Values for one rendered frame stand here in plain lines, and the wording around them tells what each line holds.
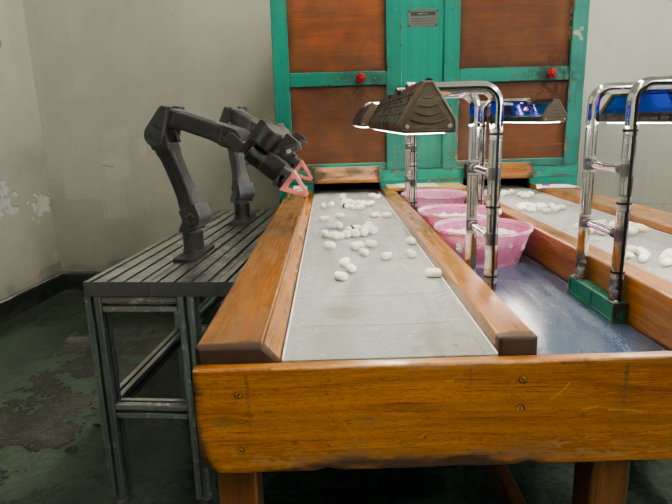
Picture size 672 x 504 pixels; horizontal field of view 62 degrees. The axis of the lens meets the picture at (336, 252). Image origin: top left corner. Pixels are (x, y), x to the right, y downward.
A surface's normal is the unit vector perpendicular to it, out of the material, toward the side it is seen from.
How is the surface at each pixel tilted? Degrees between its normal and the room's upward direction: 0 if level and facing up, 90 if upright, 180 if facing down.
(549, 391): 90
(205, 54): 90
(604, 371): 90
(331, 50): 90
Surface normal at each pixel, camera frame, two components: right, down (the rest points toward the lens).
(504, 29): 0.01, 0.22
